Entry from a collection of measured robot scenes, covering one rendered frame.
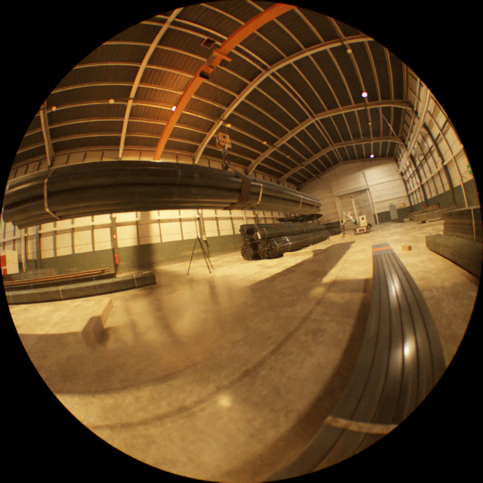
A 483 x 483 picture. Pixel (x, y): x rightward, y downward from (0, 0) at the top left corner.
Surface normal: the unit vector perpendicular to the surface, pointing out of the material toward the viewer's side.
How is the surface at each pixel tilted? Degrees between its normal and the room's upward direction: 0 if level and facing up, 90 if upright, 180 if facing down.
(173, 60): 170
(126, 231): 90
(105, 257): 90
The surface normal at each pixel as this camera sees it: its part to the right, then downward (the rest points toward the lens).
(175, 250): 0.65, -0.14
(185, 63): 0.28, 0.95
